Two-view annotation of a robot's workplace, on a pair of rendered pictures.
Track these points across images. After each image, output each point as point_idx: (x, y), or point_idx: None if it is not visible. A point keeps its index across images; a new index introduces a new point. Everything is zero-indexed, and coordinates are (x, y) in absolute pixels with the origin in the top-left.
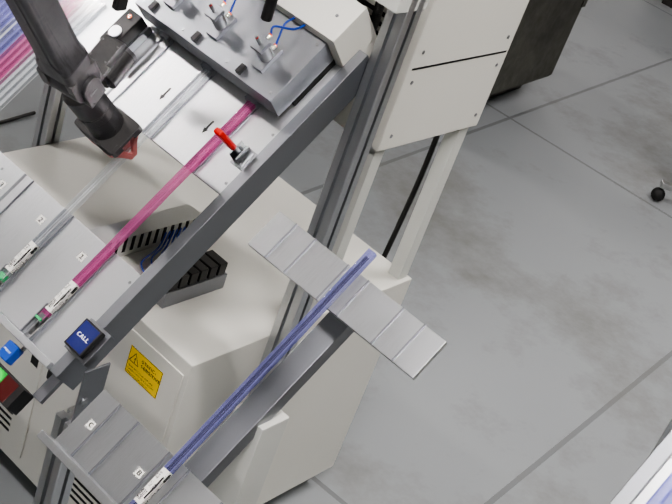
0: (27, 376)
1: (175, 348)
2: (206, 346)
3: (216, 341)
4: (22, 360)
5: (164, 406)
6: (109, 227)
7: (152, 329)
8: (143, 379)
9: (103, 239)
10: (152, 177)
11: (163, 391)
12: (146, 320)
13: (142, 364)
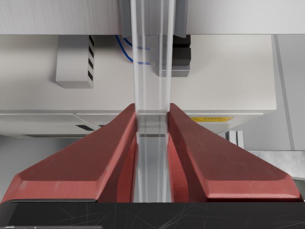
0: (90, 131)
1: (246, 107)
2: (257, 74)
3: (254, 59)
4: (80, 131)
5: (238, 121)
6: (62, 53)
7: (210, 108)
8: (208, 120)
9: (79, 76)
10: None
11: (235, 119)
12: (196, 105)
13: (205, 118)
